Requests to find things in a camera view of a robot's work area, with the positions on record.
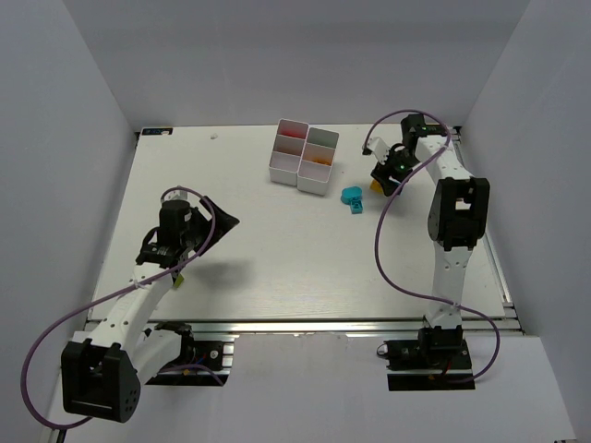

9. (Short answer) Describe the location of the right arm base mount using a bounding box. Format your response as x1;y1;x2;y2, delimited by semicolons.
376;326;476;392

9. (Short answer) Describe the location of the aluminium table rail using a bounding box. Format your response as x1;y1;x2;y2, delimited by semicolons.
85;316;523;337

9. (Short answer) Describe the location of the white divided container left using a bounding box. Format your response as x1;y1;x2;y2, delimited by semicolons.
269;119;309;186

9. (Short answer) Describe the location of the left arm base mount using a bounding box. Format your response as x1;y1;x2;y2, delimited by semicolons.
139;322;235;387

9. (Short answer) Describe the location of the lime green lego brick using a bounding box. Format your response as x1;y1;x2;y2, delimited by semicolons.
173;274;184;289

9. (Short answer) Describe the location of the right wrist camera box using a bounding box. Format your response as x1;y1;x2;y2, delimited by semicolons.
362;137;392;164

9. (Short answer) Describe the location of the yellow lego brick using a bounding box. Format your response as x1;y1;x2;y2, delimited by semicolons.
370;180;383;194

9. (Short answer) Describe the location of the brown lego plate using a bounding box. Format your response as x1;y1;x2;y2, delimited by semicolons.
303;158;332;166

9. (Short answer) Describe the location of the left blue corner label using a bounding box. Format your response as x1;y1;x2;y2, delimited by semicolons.
140;127;174;137

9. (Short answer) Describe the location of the teal rounded lego brick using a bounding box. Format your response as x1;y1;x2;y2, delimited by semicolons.
341;186;362;205

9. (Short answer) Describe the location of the small teal lego brick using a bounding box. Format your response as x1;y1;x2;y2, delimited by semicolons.
349;199;364;214

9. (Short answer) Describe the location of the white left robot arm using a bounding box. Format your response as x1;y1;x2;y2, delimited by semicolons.
61;198;239;423

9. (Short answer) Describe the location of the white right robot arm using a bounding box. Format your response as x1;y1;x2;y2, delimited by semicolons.
362;113;490;337

